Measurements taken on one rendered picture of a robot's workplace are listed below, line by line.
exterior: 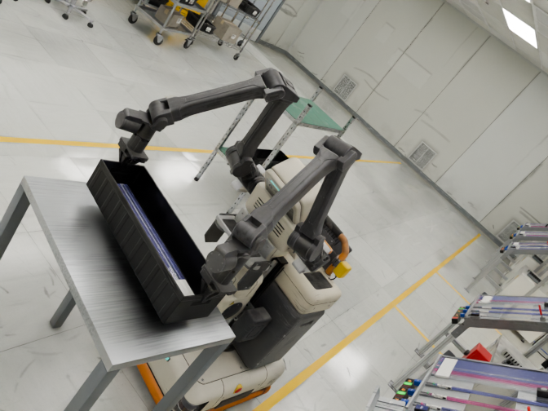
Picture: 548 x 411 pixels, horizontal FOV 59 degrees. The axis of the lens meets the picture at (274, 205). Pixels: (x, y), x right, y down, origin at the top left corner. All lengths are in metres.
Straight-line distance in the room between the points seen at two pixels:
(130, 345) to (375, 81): 10.46
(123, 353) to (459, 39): 10.38
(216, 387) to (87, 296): 0.96
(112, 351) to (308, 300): 0.99
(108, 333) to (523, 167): 9.87
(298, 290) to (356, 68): 9.83
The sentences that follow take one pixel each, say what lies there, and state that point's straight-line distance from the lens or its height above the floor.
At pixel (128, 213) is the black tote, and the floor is 0.94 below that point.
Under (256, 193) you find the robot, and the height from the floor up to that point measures 1.03.
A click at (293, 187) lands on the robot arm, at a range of 1.33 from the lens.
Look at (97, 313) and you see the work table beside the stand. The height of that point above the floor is 0.80.
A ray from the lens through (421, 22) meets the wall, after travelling 11.45.
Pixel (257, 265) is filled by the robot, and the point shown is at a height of 0.88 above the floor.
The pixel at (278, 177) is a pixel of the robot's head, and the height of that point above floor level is 1.16.
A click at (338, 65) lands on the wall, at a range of 11.85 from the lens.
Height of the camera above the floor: 1.76
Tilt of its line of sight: 23 degrees down
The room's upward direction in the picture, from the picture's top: 38 degrees clockwise
